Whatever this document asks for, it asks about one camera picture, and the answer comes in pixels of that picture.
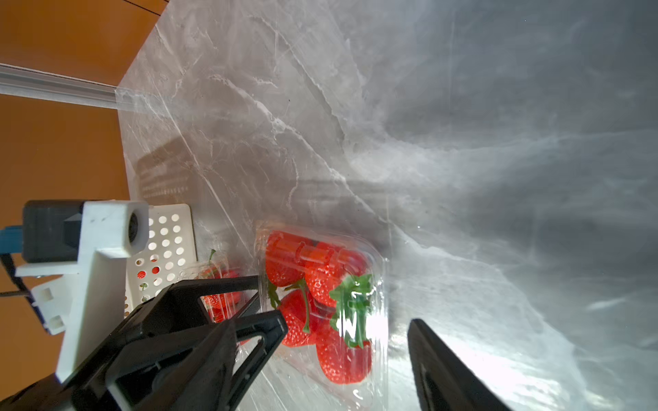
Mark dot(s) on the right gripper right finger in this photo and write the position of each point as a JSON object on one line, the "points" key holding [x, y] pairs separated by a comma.
{"points": [[443, 381]]}

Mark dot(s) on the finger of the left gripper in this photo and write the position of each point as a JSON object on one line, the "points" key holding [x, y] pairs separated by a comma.
{"points": [[209, 367]]}

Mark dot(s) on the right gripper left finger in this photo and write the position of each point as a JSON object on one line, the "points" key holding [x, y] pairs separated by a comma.
{"points": [[177, 319]]}

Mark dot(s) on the white perforated plastic basket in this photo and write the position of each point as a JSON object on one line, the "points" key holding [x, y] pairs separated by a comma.
{"points": [[170, 250]]}

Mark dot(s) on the red strawberry container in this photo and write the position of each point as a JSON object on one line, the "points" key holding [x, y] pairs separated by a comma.
{"points": [[327, 268], [303, 319]]}

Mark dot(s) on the red strawberry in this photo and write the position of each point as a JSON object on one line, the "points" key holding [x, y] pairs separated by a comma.
{"points": [[341, 364], [283, 265]]}

